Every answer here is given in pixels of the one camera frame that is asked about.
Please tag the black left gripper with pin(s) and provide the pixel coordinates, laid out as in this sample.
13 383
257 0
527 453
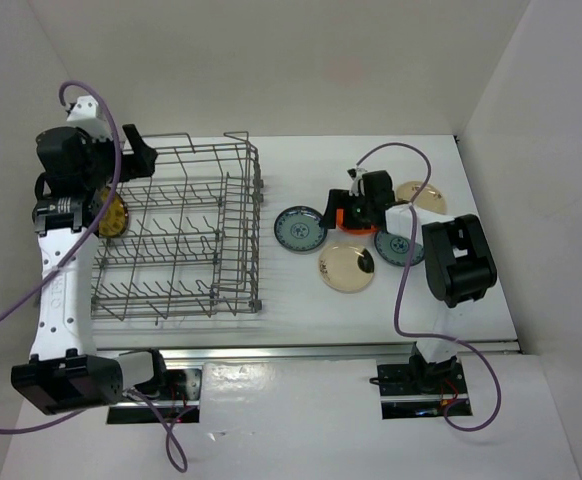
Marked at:
141 163

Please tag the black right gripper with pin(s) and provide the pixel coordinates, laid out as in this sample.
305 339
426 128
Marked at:
336 199

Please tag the orange plastic plate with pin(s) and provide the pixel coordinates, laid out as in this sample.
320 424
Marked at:
353 230

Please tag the blue floral plate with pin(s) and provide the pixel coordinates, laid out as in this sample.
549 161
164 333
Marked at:
392 248
299 229

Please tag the yellow patterned plate brown rim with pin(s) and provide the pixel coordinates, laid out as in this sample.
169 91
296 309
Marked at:
116 219

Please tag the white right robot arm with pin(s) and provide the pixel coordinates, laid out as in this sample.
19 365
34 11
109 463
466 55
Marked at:
459 266

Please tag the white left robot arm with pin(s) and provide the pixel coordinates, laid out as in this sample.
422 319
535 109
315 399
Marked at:
64 371

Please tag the beige plate with black patch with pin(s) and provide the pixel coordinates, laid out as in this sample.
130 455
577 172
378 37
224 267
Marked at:
346 267

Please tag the beige plate far right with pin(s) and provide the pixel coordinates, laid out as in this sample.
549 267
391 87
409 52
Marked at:
430 198

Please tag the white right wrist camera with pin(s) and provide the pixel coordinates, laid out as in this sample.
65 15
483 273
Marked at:
357 186

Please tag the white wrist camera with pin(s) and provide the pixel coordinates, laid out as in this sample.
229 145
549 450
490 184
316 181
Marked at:
357 186
86 115

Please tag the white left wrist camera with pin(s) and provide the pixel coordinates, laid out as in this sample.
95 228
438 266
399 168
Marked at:
86 115

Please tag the grey wire dish rack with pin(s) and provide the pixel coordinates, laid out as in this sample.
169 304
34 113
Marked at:
191 247

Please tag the aluminium rail table edge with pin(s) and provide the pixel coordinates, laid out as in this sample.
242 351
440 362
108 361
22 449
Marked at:
327 352

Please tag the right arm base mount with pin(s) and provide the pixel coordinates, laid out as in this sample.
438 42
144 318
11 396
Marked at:
402 398

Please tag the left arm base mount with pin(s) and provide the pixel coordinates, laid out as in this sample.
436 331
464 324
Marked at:
178 399

